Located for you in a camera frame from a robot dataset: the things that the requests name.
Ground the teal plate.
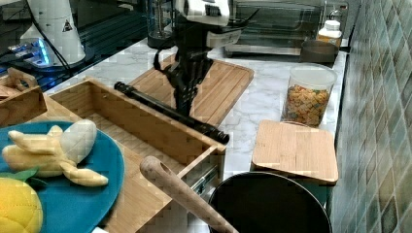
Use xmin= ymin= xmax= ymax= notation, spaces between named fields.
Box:
xmin=1 ymin=121 xmax=124 ymax=233

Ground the toaster oven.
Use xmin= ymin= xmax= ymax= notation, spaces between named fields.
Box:
xmin=224 ymin=0 xmax=349 ymax=56

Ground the dark brown bowl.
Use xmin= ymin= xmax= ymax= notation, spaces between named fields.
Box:
xmin=299 ymin=40 xmax=338 ymax=64

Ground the black pan with wooden handle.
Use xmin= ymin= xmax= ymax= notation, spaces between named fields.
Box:
xmin=140 ymin=156 xmax=332 ymax=233

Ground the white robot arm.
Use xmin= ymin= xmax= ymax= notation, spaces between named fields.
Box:
xmin=165 ymin=0 xmax=243 ymax=116

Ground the white lidded bottle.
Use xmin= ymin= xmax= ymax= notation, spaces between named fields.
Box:
xmin=317 ymin=19 xmax=342 ymax=48

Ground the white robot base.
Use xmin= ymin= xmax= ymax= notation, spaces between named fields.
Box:
xmin=13 ymin=0 xmax=86 ymax=69

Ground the glass blender jar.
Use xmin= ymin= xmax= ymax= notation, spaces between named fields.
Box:
xmin=146 ymin=0 xmax=174 ymax=50

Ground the wooden box left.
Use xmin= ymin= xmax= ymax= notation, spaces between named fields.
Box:
xmin=0 ymin=68 xmax=47 ymax=127

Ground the yellow plush fruit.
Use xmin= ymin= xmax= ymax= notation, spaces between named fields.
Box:
xmin=0 ymin=178 xmax=43 ymax=233

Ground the bamboo cutting board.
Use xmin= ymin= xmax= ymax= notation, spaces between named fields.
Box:
xmin=129 ymin=59 xmax=254 ymax=126

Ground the plush peeled banana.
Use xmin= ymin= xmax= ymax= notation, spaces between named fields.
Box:
xmin=2 ymin=119 xmax=109 ymax=186

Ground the black drawer handle bar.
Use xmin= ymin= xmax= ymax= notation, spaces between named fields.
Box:
xmin=114 ymin=82 xmax=230 ymax=145

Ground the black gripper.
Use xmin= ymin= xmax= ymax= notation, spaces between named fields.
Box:
xmin=166 ymin=15 xmax=243 ymax=115

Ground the cereal jar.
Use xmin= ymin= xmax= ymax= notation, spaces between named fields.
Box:
xmin=281 ymin=63 xmax=337 ymax=127

